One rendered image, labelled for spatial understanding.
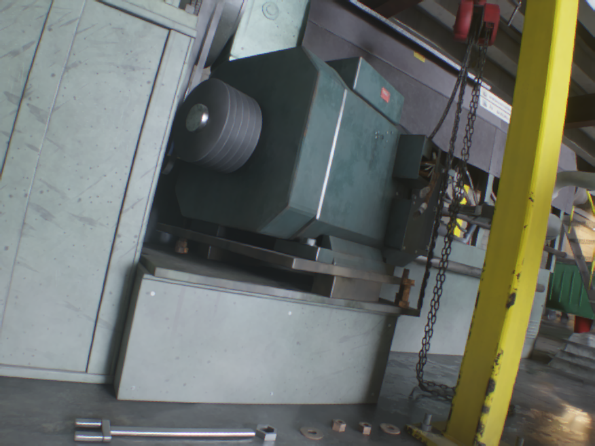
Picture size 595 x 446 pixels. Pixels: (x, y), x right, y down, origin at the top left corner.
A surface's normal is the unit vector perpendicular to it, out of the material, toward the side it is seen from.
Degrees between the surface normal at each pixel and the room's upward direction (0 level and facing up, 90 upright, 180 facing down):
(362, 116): 90
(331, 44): 90
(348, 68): 90
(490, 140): 90
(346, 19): 78
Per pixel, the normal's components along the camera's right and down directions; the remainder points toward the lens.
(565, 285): -0.85, -0.15
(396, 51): 0.53, -0.13
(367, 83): 0.75, 0.14
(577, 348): -0.56, -0.64
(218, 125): -0.63, -0.18
